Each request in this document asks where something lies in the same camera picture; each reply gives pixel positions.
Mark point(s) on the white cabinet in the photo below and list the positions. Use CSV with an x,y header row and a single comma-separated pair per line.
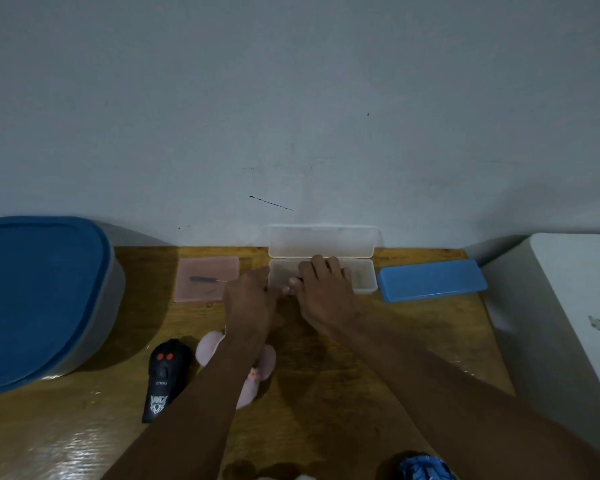
x,y
575,284

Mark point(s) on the person's right forearm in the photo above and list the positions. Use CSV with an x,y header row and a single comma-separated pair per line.
x,y
455,409

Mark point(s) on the person's left forearm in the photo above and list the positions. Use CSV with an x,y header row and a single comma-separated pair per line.
x,y
195,419

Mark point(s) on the pink flower plush toy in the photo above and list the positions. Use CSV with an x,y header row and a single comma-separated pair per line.
x,y
207,347

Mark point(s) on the clear plastic case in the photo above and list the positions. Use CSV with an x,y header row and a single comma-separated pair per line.
x,y
320,242

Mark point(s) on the blue plastic case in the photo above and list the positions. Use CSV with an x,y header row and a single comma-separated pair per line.
x,y
430,280

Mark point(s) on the pink transparent case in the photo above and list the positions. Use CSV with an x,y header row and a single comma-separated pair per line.
x,y
205,292

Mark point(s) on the blue container lid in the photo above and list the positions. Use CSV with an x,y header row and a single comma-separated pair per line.
x,y
35,299

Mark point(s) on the blue toy car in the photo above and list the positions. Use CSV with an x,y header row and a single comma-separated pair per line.
x,y
425,469

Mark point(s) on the person's left hand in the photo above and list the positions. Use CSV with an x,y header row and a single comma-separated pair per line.
x,y
250,304

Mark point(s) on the black remote control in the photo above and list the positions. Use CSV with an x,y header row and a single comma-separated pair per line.
x,y
162,374

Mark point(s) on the person's right hand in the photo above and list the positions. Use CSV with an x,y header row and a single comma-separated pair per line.
x,y
325,294

